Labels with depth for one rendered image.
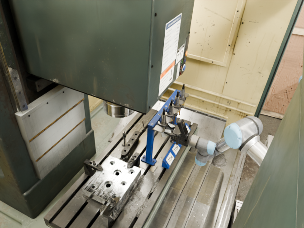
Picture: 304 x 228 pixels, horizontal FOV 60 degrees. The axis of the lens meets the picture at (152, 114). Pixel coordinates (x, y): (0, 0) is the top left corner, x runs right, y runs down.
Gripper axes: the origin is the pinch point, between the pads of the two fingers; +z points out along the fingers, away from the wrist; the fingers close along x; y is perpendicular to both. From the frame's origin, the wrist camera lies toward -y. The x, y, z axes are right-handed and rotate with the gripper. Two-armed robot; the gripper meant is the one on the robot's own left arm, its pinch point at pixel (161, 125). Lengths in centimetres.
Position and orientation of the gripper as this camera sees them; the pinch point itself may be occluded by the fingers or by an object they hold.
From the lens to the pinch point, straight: 164.3
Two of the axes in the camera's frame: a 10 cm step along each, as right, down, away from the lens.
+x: 4.3, -5.4, 7.2
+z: -8.9, -3.5, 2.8
